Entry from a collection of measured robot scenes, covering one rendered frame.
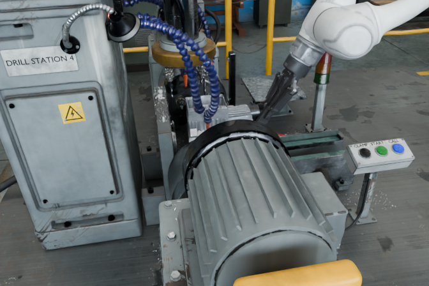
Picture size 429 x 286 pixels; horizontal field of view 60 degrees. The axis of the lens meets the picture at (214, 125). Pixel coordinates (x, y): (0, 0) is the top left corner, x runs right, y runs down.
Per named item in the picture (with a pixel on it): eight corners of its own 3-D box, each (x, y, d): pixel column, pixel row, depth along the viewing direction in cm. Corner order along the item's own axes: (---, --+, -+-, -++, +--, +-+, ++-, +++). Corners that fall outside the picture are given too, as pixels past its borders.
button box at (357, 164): (352, 175, 103) (358, 165, 99) (342, 154, 107) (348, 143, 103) (408, 167, 105) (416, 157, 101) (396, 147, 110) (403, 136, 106)
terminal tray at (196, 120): (189, 133, 112) (188, 112, 109) (186, 116, 121) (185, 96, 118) (228, 129, 114) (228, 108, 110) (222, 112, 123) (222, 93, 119)
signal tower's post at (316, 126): (310, 135, 160) (321, 40, 138) (303, 125, 167) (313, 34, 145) (327, 132, 161) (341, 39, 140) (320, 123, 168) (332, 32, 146)
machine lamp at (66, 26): (52, 73, 72) (34, 7, 65) (62, 54, 81) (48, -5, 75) (146, 65, 74) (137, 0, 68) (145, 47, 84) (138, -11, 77)
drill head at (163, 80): (165, 147, 134) (157, 84, 122) (159, 97, 169) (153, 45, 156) (232, 138, 138) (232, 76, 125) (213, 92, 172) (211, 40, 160)
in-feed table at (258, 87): (255, 124, 168) (255, 101, 162) (240, 98, 191) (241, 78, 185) (304, 119, 172) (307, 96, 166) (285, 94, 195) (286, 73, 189)
